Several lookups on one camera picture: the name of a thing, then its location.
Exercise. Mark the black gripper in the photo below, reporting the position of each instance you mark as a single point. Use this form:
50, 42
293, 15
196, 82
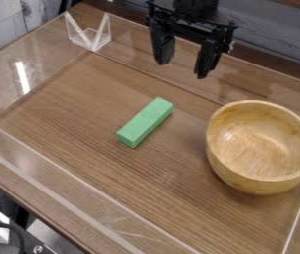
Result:
195, 20

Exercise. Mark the brown wooden bowl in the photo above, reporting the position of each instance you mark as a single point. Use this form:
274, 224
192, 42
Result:
254, 147

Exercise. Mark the black metal clamp base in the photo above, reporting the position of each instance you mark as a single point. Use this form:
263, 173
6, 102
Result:
34, 245

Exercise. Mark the green rectangular block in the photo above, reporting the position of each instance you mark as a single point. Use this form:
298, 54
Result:
144, 123

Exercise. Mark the clear acrylic tray wall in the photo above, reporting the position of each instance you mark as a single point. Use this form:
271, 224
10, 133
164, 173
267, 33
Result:
149, 200

